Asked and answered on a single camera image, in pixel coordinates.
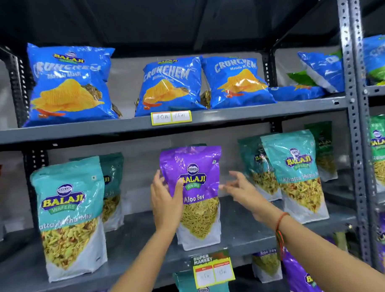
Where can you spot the person's left hand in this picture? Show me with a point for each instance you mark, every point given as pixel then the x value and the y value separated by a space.
pixel 164 205

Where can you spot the person's right hand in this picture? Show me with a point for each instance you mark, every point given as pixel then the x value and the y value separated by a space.
pixel 249 197

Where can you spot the person's right thumb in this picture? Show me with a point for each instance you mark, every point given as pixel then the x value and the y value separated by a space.
pixel 238 176

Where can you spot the person's left thumb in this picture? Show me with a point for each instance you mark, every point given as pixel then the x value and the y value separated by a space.
pixel 180 189

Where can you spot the person's right forearm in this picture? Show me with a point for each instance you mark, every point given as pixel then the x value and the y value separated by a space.
pixel 325 259

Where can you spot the person's left forearm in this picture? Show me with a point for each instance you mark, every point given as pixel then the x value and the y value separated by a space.
pixel 143 265

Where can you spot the dark teal snack packet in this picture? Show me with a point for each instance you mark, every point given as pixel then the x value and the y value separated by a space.
pixel 113 185
pixel 254 167

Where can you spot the grey metal shelving rack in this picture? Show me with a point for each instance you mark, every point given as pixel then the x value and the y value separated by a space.
pixel 365 128
pixel 241 112

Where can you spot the yellow-bordered price label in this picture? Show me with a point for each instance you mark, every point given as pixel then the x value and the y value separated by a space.
pixel 171 117

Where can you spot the brown snack packet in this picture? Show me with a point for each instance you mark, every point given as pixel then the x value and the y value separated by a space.
pixel 206 99
pixel 96 90

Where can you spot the green and yellow price label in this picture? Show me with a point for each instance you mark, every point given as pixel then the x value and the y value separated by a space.
pixel 212 268

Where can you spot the large teal mix snack packet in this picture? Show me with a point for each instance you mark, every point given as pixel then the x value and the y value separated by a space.
pixel 69 218

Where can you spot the green chips packet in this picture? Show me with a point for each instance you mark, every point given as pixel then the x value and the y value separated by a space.
pixel 300 79

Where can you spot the green sev snack packet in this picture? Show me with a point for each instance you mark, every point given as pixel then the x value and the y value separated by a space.
pixel 380 153

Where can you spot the large blue chips packet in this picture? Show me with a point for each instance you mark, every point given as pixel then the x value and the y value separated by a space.
pixel 67 88

